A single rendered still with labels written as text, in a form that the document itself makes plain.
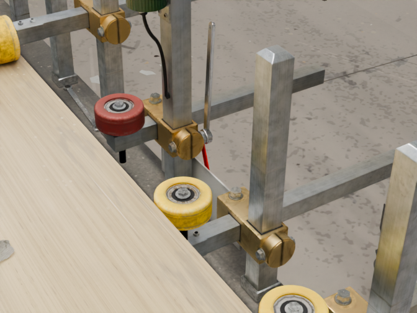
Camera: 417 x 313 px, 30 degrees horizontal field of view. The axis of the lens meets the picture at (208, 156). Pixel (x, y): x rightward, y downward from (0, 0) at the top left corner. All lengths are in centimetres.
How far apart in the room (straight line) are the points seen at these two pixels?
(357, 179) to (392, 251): 39
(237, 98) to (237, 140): 143
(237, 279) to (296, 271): 105
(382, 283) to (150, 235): 30
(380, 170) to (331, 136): 156
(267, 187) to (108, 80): 51
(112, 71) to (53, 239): 52
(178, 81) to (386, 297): 49
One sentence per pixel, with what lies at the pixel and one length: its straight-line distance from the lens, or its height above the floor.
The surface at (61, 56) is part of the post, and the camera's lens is 170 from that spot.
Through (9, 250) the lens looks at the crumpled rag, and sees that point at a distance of 101.
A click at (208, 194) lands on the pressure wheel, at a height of 91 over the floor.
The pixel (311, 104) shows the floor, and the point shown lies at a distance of 303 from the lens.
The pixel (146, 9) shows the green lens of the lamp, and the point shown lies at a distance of 112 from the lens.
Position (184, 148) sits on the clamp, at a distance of 125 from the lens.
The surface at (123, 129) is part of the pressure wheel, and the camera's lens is 123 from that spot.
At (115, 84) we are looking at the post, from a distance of 148.
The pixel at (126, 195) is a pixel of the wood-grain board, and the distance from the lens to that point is 107.
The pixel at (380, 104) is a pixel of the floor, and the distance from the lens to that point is 308.
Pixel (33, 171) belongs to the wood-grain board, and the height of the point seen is 90.
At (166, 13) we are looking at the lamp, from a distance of 116.
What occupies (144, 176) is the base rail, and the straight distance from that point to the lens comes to 144.
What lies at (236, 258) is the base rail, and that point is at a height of 70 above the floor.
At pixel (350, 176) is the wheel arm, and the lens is 126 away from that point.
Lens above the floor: 156
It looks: 35 degrees down
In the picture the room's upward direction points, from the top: 1 degrees clockwise
